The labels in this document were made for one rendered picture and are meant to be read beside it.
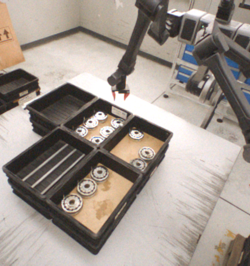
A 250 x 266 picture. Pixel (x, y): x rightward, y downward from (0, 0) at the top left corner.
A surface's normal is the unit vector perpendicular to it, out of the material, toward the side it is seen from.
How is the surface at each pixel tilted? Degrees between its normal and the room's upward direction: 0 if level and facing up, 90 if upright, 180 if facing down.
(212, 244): 0
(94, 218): 0
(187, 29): 90
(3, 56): 73
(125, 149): 0
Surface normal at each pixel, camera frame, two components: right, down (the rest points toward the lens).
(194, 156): 0.10, -0.71
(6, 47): 0.80, 0.26
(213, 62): -0.62, 0.47
